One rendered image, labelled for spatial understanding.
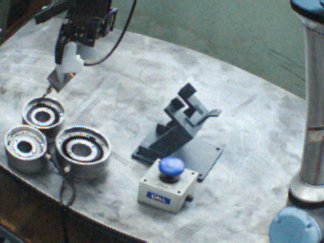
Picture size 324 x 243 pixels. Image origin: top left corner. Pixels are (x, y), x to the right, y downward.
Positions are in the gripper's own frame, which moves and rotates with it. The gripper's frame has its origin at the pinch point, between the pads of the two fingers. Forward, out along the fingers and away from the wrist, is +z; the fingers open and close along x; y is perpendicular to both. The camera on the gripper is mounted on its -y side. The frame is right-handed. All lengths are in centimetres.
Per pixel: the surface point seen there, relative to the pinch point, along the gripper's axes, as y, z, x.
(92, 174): 11.9, 11.3, -8.9
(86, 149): 8.2, 11.2, -3.5
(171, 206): 26.0, 11.7, -8.9
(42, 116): -4.7, 11.5, 0.1
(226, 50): -10, 74, 156
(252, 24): 1, 55, 156
